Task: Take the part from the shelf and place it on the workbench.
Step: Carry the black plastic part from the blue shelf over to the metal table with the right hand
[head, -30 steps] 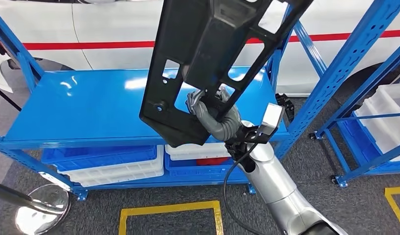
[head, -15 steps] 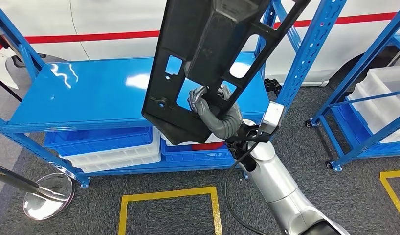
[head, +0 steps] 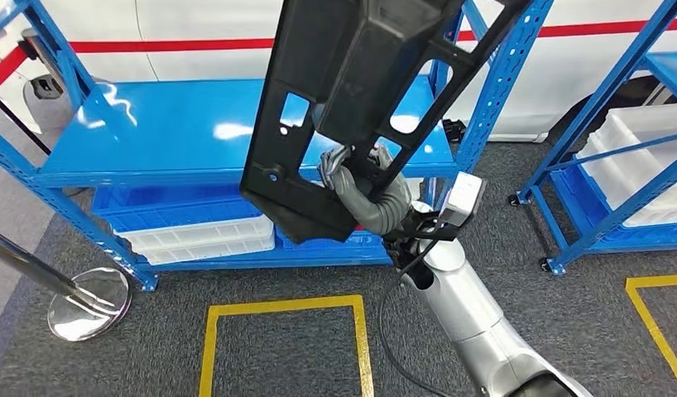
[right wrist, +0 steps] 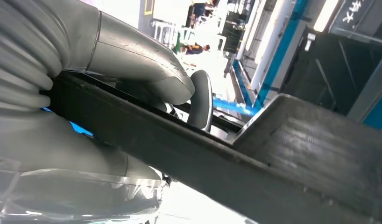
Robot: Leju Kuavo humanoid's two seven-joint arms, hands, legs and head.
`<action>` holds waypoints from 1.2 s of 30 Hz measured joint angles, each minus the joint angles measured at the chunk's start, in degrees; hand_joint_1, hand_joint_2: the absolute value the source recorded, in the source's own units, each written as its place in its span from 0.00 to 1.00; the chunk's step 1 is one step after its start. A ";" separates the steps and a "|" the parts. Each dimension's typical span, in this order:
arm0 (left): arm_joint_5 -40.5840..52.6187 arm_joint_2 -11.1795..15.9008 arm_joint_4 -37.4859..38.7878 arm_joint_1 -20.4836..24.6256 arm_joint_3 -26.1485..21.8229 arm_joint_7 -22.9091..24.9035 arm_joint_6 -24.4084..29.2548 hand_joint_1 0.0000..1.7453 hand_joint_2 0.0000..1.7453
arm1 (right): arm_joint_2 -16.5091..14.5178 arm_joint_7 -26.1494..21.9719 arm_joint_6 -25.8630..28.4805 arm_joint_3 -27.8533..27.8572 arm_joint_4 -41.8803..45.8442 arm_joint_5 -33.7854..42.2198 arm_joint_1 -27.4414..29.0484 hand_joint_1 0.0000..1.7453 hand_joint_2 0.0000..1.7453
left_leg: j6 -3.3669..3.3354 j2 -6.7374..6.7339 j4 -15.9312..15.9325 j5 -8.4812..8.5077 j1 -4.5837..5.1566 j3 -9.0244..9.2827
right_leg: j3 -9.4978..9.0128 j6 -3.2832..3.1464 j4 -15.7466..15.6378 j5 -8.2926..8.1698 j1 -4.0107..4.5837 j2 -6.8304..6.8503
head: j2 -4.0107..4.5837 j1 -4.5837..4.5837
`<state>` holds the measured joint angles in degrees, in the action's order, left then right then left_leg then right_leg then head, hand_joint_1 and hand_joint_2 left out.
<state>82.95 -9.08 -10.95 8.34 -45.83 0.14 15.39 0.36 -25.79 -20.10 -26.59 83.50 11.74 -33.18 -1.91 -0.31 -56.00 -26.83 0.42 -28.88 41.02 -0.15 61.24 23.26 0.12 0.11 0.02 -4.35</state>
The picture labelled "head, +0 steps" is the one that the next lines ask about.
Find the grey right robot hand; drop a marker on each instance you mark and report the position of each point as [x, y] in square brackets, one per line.
[344, 183]

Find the black plastic frame part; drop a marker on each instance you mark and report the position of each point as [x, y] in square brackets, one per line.
[360, 66]

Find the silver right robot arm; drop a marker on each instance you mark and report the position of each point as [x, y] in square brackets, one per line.
[464, 307]

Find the blue metal shelf rack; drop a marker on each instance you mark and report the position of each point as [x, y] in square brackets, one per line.
[591, 109]
[179, 131]

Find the blue plastic crate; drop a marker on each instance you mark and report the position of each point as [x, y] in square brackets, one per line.
[569, 192]
[338, 246]
[174, 208]

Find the white car with red stripe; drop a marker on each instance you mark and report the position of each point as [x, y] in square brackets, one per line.
[207, 22]

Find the yellow floor tape square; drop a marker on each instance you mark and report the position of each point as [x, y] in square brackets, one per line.
[645, 312]
[207, 350]

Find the grey floor outlet box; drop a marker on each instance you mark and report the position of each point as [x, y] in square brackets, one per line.
[45, 87]

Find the black barrier belt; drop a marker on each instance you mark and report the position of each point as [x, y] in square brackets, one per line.
[20, 125]

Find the red barrier belt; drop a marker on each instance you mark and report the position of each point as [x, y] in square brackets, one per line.
[4, 71]

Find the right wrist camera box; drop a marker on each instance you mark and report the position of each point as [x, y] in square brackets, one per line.
[462, 197]

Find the black bracket object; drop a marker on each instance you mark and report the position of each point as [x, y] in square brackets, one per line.
[453, 131]

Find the dark-based stanchion post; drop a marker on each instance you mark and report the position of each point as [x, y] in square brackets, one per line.
[31, 44]

